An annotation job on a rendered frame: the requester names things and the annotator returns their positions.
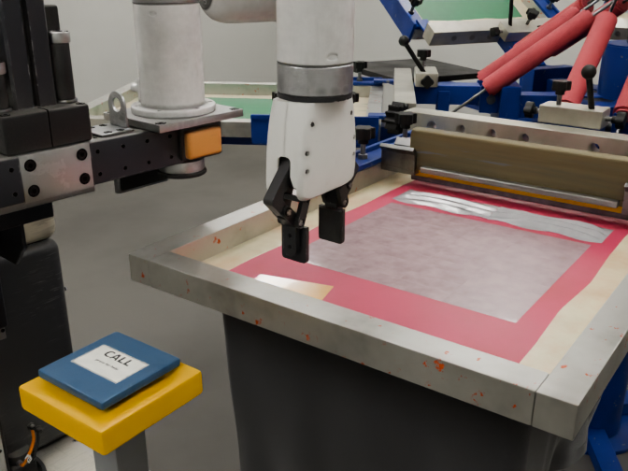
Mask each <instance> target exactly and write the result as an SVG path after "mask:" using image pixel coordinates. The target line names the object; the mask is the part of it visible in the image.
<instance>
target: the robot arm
mask: <svg viewBox="0 0 628 471"><path fill-rule="evenodd" d="M132 3H133V13H134V24H135V34H136V55H137V66H138V76H139V79H137V80H136V81H137V83H132V84H131V87H130V88H131V91H132V92H137V93H138V101H136V102H134V103H133V104H132V105H131V112H132V113H133V114H134V115H137V116H140V117H145V118H154V119H179V118H190V117H196V116H202V115H206V114H208V113H211V112H213V111H214V110H215V109H216V103H215V102H214V101H213V100H211V99H208V98H205V83H204V67H203V50H202V32H201V15H200V6H201V8H202V9H203V11H204V12H205V13H206V14H207V15H208V16H209V18H210V19H212V20H214V21H218V22H223V23H245V22H265V21H276V22H277V96H278V97H276V98H274V99H273V103H272V107H271V113H270V119H269V125H268V135H267V149H266V188H267V192H266V194H265V196H264V200H263V202H264V205H265V206H267V207H268V208H269V209H270V210H271V211H272V213H273V214H274V215H275V216H276V217H277V218H278V223H281V247H282V256H283V257H284V258H287V259H290V260H293V261H296V262H299V263H302V264H305V263H307V262H308V260H309V245H308V244H309V227H307V226H305V222H306V218H307V211H308V206H309V202H310V199H312V198H314V197H317V196H319V195H321V198H322V202H323V203H324V204H325V205H324V204H320V205H319V238H320V239H324V240H327V241H331V242H334V243H337V244H342V243H343V242H344V241H345V209H343V208H345V207H347V205H348V203H349V198H348V194H349V192H350V189H351V186H352V182H353V180H354V178H355V176H356V174H357V172H358V170H359V165H357V163H356V161H355V151H356V140H355V119H354V107H353V100H352V94H353V52H354V19H355V0H132ZM293 189H296V195H295V194H293ZM292 201H295V202H299V204H298V208H297V212H296V213H295V212H294V210H293V209H292V208H291V203H292Z"/></svg>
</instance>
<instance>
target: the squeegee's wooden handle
mask: <svg viewBox="0 0 628 471"><path fill-rule="evenodd" d="M410 147H411V148H414V149H415V151H416V152H417V166H416V169H417V170H421V167H422V166H430V167H435V168H440V169H446V170H451V171H456V172H462V173H467V174H472V175H478V176H483V177H488V178H499V179H503V180H509V181H515V182H519V183H525V184H530V185H535V186H541V187H546V188H552V189H557V190H562V191H568V192H573V193H583V194H588V195H593V196H599V197H605V198H609V199H615V200H620V202H619V207H622V204H623V197H624V192H625V190H624V185H625V183H628V157H626V156H620V155H613V154H606V153H600V152H593V151H586V150H574V149H568V148H561V147H554V146H548V145H541V144H536V143H529V142H522V141H516V140H509V139H503V138H496V137H489V136H477V135H470V134H464V133H457V132H451V131H444V130H437V129H431V128H425V127H419V126H418V127H415V128H413V129H412V131H411V134H410Z"/></svg>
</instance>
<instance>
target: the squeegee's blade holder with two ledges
mask: <svg viewBox="0 0 628 471"><path fill-rule="evenodd" d="M420 172H421V173H424V174H430V175H435V176H440V177H445V178H455V179H460V180H465V181H470V182H476V183H480V184H486V185H491V186H496V187H501V188H507V189H511V190H517V191H522V192H527V193H536V194H542V195H546V196H552V197H557V198H563V199H567V200H573V201H578V202H582V203H588V204H593V205H598V206H603V207H613V208H617V207H618V206H619V202H620V200H615V199H609V198H605V197H599V196H593V195H588V194H583V193H573V192H568V191H562V190H557V189H552V188H546V187H541V186H535V185H530V184H525V183H519V182H515V181H509V180H503V179H499V178H488V177H483V176H478V175H472V174H467V173H462V172H456V171H451V170H446V169H440V168H435V167H430V166H422V167H421V170H420Z"/></svg>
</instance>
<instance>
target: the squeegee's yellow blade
mask: <svg viewBox="0 0 628 471"><path fill-rule="evenodd" d="M416 176H422V177H427V178H436V179H441V180H446V181H451V182H456V183H462V184H466V185H471V186H477V187H481V188H487V189H492V190H497V191H502V192H507V193H516V194H521V195H527V196H532V197H536V198H542V199H547V200H551V201H557V202H562V203H567V204H572V205H577V206H583V207H591V208H597V209H602V210H606V211H612V212H617V213H621V210H622V207H617V208H613V207H603V206H598V205H593V204H588V203H582V202H578V201H573V200H567V199H563V198H557V197H552V196H546V195H542V194H536V193H527V192H522V191H517V190H511V189H507V188H501V187H496V186H491V185H486V184H480V183H476V182H470V181H465V180H460V179H455V178H445V177H440V176H435V175H430V174H424V173H421V172H420V170H419V173H418V174H416Z"/></svg>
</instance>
